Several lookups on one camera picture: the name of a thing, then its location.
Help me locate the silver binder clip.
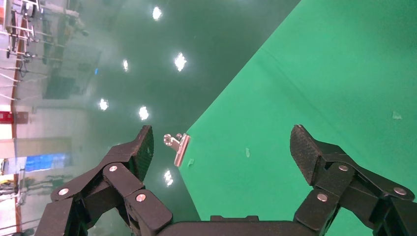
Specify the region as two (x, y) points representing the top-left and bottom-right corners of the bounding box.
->
(163, 132), (192, 168)

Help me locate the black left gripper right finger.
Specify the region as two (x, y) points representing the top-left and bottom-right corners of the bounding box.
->
(289, 124), (417, 236)

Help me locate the green table cloth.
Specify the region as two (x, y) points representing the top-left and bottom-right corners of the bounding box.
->
(179, 0), (417, 236)

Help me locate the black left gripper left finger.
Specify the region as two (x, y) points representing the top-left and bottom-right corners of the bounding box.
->
(33, 125), (174, 236)

